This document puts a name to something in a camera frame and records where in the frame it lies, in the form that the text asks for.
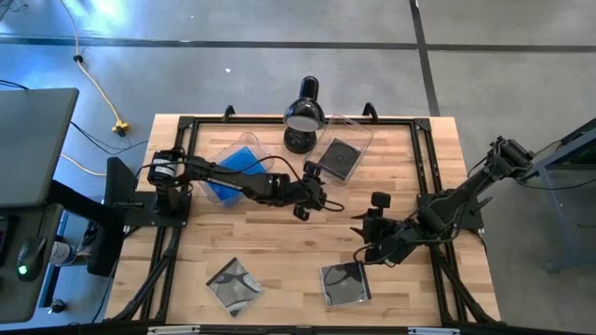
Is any thin black floor cable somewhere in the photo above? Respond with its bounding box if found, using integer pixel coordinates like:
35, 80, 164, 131
0, 78, 150, 155

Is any clear plastic bin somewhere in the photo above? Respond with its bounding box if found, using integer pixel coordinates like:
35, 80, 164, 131
195, 131, 275, 209
305, 114, 375, 188

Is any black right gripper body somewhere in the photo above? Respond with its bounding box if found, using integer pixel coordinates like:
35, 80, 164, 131
361, 208, 411, 265

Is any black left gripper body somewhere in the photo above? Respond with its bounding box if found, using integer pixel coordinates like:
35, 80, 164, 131
278, 171, 330, 213

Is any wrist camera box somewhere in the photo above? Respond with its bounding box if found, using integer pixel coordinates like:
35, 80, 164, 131
370, 191, 392, 211
303, 160, 324, 181

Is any grey desk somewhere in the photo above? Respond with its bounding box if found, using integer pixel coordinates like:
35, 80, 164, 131
0, 202, 64, 325

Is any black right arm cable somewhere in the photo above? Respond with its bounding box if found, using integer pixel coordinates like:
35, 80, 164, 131
352, 244, 398, 268

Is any white frame bracket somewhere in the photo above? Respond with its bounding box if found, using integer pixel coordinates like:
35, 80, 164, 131
147, 326, 201, 335
407, 327, 461, 335

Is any white drink can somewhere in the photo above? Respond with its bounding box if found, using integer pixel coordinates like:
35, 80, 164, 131
47, 240, 79, 267

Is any grey flat panel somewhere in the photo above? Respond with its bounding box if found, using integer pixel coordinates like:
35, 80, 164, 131
0, 87, 80, 208

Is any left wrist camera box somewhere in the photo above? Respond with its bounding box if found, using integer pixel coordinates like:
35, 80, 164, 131
303, 160, 324, 181

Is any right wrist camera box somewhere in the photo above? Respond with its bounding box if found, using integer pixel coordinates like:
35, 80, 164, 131
370, 191, 392, 211

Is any yellow extension cable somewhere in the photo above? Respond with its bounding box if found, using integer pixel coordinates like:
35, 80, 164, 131
58, 0, 131, 178

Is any blue jewel case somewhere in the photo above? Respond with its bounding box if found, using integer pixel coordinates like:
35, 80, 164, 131
206, 145, 270, 209

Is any black computer mouse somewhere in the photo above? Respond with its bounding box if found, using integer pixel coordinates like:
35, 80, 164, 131
16, 235, 48, 283

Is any black desk lamp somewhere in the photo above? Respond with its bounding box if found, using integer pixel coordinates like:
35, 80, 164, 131
282, 75, 328, 155

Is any clear jewel case black tray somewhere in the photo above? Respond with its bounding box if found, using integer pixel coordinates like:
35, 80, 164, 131
318, 261, 373, 308
205, 256, 265, 320
317, 138, 364, 181

